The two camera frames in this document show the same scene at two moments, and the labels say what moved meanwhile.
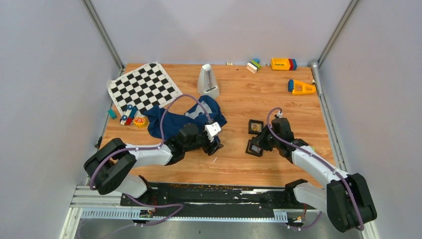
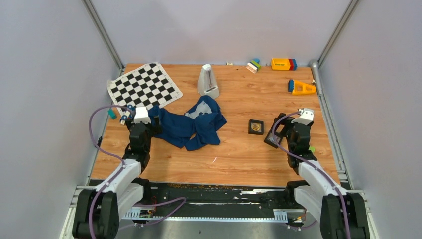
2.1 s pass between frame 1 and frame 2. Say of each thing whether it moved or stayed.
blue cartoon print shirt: stayed
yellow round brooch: stayed
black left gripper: moved
